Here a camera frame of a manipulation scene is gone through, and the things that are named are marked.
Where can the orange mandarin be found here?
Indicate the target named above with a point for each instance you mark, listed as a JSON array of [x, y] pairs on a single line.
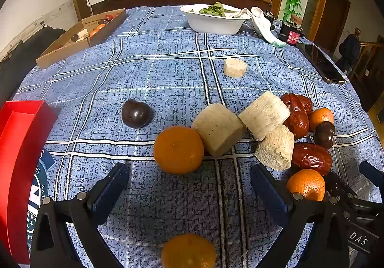
[[178, 150], [306, 184], [94, 32], [321, 118], [188, 251], [101, 27]]

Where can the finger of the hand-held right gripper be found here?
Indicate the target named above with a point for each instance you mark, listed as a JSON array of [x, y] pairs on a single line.
[[340, 188], [372, 173]]

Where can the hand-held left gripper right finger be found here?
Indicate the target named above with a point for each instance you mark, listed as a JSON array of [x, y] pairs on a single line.
[[267, 193]]

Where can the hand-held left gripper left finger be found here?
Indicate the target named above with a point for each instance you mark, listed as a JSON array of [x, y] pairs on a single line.
[[109, 193]]

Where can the brown wooden door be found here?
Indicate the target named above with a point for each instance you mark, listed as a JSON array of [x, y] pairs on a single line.
[[333, 18]]

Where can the black charger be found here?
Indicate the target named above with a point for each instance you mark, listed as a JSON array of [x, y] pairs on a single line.
[[269, 18]]

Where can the dark red fruit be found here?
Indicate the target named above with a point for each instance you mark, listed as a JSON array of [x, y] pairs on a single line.
[[103, 21]]

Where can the red dried date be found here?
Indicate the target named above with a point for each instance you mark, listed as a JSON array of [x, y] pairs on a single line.
[[306, 104], [297, 121], [312, 158]]

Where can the white bowl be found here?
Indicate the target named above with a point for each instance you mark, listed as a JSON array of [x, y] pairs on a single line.
[[214, 24]]

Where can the red cardboard box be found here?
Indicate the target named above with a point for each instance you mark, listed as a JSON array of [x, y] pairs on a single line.
[[18, 151]]

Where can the brown cardboard box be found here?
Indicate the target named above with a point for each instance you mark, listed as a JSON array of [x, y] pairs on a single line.
[[60, 52]]

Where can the blue plaid tablecloth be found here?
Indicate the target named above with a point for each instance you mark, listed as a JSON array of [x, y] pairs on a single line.
[[168, 55]]

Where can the red round fruit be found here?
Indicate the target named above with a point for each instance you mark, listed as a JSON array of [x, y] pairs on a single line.
[[109, 17]]

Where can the black smartphone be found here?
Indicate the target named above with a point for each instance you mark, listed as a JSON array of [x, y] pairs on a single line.
[[321, 62]]

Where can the green leafy vegetables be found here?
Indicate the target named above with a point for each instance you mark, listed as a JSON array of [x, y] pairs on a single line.
[[214, 9]]

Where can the small pale sugarcane chunk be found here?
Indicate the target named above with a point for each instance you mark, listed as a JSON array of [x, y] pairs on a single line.
[[235, 67]]

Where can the dark purple plum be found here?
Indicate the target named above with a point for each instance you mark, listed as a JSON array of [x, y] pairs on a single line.
[[136, 113], [74, 37], [324, 134]]

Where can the wooden stair railing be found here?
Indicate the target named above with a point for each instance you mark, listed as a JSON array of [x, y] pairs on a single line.
[[367, 58]]

